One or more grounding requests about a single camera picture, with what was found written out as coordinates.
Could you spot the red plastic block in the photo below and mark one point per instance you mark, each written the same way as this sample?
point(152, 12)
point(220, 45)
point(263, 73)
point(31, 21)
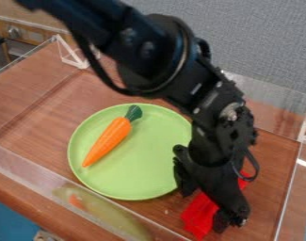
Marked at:
point(196, 216)

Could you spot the clear acrylic triangle bracket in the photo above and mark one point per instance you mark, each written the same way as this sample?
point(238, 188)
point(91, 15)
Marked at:
point(71, 55)

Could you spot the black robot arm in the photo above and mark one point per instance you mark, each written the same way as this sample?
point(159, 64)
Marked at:
point(164, 63)

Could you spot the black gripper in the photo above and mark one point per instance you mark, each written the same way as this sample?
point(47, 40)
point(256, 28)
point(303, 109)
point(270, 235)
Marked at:
point(218, 182)

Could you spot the orange toy carrot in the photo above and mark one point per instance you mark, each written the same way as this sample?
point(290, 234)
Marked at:
point(112, 136)

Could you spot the clear acrylic tray enclosure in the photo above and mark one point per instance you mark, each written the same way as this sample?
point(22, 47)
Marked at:
point(48, 96)

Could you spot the green round plate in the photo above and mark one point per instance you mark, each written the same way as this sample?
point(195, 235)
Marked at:
point(135, 171)

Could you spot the wooden cabinet with knob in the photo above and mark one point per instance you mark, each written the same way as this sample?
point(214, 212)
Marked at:
point(27, 30)

